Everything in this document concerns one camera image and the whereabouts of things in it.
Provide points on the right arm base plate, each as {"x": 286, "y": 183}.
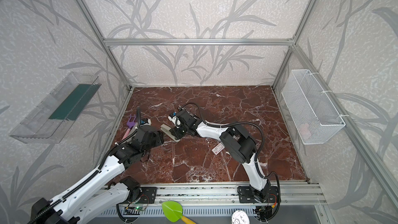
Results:
{"x": 247, "y": 194}

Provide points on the white wire mesh basket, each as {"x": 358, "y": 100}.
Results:
{"x": 309, "y": 103}

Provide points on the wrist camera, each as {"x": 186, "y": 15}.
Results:
{"x": 174, "y": 119}
{"x": 143, "y": 121}

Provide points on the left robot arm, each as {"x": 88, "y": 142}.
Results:
{"x": 81, "y": 203}

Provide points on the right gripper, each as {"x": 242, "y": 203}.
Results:
{"x": 178, "y": 127}

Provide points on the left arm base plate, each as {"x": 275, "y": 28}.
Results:
{"x": 142, "y": 195}

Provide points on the clear plastic wall bin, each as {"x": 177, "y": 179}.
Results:
{"x": 50, "y": 120}

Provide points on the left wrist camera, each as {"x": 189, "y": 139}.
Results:
{"x": 143, "y": 121}

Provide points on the purple plastic tool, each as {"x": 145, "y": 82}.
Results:
{"x": 131, "y": 124}

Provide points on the white black stapler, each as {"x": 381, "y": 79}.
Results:
{"x": 167, "y": 130}

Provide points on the aluminium front rail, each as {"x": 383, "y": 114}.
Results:
{"x": 294, "y": 192}

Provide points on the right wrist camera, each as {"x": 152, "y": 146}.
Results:
{"x": 174, "y": 119}

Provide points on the red white staple box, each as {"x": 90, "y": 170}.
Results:
{"x": 216, "y": 150}

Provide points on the pink object in basket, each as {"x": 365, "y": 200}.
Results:
{"x": 304, "y": 131}

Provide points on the green plastic scoop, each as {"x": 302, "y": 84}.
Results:
{"x": 173, "y": 211}

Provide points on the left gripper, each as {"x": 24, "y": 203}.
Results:
{"x": 137, "y": 130}

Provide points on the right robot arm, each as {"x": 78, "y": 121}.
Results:
{"x": 237, "y": 141}

